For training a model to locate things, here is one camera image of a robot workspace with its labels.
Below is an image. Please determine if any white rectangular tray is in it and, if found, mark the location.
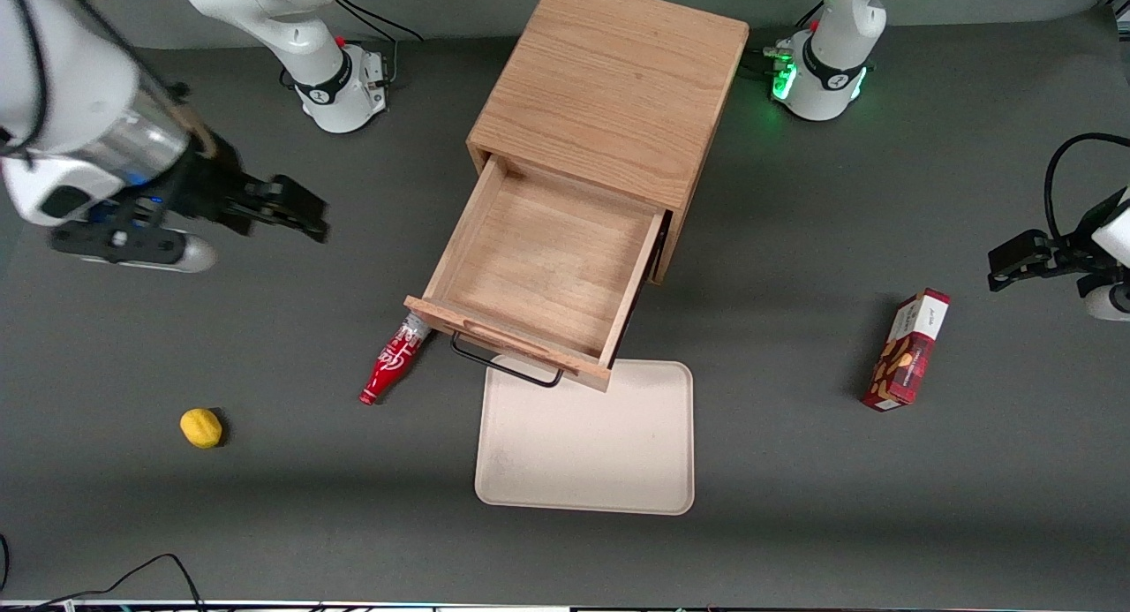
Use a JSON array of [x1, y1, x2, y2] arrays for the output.
[[474, 356, 696, 516]]

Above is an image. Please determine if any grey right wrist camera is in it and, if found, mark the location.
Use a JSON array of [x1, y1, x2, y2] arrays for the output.
[[49, 222, 219, 274]]

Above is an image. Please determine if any black wire drawer handle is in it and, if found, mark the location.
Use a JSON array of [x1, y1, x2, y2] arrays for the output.
[[450, 329, 564, 389]]

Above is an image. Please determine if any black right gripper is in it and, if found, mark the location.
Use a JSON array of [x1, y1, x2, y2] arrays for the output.
[[132, 135, 329, 242]]

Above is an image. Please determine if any black base cable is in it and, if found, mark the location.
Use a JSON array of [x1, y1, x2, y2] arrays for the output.
[[334, 0, 425, 92], [746, 1, 826, 79]]

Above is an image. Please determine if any wooden drawer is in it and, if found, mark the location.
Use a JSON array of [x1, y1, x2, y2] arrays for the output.
[[404, 153, 665, 392]]

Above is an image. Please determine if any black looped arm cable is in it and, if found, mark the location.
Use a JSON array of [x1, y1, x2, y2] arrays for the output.
[[1044, 133, 1130, 242]]

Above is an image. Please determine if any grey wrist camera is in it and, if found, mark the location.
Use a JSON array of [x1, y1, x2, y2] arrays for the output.
[[1079, 272, 1130, 322], [49, 222, 219, 274]]

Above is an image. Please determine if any wooden drawer cabinet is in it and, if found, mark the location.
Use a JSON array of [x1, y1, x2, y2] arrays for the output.
[[466, 0, 750, 284]]

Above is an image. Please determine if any black cable at table edge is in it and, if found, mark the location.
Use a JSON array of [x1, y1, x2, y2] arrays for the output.
[[0, 554, 206, 612]]

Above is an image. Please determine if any red cola bottle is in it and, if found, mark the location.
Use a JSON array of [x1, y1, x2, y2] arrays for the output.
[[358, 316, 433, 407]]

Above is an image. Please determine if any yellow lemon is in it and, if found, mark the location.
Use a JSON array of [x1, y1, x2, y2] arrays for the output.
[[179, 408, 223, 450]]

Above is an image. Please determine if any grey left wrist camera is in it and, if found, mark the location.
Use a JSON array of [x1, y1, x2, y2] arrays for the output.
[[1079, 272, 1130, 322]]

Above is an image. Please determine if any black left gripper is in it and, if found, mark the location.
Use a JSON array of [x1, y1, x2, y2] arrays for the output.
[[989, 197, 1126, 292]]

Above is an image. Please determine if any red plaid cookie box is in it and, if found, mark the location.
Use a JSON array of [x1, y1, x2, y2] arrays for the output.
[[862, 288, 952, 412]]

